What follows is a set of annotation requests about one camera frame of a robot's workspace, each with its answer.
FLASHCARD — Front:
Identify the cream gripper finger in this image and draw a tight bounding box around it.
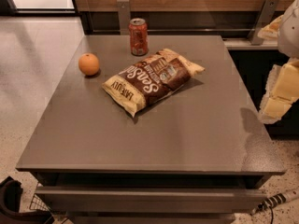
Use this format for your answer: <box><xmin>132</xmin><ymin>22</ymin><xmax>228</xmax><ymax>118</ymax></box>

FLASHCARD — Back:
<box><xmin>258</xmin><ymin>16</ymin><xmax>283</xmax><ymax>40</ymax></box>
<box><xmin>259</xmin><ymin>58</ymin><xmax>299</xmax><ymax>124</ymax></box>

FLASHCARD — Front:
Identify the red coke can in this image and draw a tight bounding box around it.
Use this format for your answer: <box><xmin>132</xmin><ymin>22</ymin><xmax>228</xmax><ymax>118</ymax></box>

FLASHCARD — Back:
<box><xmin>129</xmin><ymin>18</ymin><xmax>149</xmax><ymax>56</ymax></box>

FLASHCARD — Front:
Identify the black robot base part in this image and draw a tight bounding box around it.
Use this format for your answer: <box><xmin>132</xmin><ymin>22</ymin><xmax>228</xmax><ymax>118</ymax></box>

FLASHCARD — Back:
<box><xmin>0</xmin><ymin>176</ymin><xmax>54</xmax><ymax>224</ymax></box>

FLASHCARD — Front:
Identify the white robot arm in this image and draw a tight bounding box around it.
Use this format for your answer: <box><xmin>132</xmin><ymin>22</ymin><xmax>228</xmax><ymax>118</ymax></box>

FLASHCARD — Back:
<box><xmin>258</xmin><ymin>0</ymin><xmax>299</xmax><ymax>124</ymax></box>

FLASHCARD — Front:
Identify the brown and cream chip bag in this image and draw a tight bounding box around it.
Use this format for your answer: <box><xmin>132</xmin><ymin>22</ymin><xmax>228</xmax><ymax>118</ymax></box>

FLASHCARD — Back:
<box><xmin>102</xmin><ymin>49</ymin><xmax>205</xmax><ymax>117</ymax></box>

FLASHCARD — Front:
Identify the grey cabinet drawer front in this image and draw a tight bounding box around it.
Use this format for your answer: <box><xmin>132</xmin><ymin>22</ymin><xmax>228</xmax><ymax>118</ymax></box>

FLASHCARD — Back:
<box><xmin>36</xmin><ymin>187</ymin><xmax>265</xmax><ymax>214</ymax></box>

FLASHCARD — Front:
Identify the orange fruit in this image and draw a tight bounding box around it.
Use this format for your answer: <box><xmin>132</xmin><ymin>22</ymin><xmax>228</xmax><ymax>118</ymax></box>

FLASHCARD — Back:
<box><xmin>78</xmin><ymin>53</ymin><xmax>100</xmax><ymax>76</ymax></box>

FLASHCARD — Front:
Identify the right metal bracket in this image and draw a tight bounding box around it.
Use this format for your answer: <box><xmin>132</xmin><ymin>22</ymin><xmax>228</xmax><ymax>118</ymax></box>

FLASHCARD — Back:
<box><xmin>248</xmin><ymin>0</ymin><xmax>280</xmax><ymax>46</ymax></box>

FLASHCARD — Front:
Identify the metal bracket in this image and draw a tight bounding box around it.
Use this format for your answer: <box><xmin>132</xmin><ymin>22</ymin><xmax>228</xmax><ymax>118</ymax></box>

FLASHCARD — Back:
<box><xmin>248</xmin><ymin>0</ymin><xmax>280</xmax><ymax>46</ymax></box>
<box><xmin>117</xmin><ymin>0</ymin><xmax>131</xmax><ymax>35</ymax></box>

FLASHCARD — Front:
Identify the striped cable on floor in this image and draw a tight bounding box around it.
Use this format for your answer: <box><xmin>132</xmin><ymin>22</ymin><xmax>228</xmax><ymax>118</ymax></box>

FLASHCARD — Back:
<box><xmin>251</xmin><ymin>189</ymin><xmax>299</xmax><ymax>216</ymax></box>

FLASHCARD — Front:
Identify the left metal bracket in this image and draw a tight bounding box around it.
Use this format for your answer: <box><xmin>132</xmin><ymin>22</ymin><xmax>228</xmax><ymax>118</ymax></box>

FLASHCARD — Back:
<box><xmin>117</xmin><ymin>0</ymin><xmax>131</xmax><ymax>35</ymax></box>

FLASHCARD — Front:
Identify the wire basket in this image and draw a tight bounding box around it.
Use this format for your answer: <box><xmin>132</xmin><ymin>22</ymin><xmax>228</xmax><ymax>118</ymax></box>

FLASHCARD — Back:
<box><xmin>29</xmin><ymin>194</ymin><xmax>49</xmax><ymax>211</ymax></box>

